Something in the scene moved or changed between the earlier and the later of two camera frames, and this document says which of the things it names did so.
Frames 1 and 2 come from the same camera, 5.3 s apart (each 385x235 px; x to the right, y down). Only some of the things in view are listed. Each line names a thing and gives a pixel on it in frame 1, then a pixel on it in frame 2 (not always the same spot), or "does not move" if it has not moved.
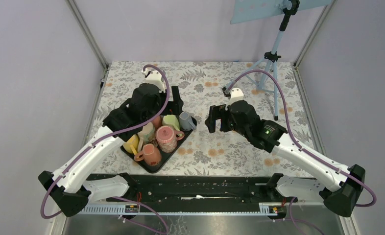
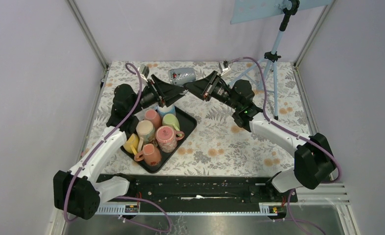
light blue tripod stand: [245, 10] does not move
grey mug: [186, 123] → [180, 76]
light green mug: [171, 120] does not move
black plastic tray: [166, 156] does not move
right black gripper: [218, 112] → [204, 88]
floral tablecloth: [204, 84] does not move
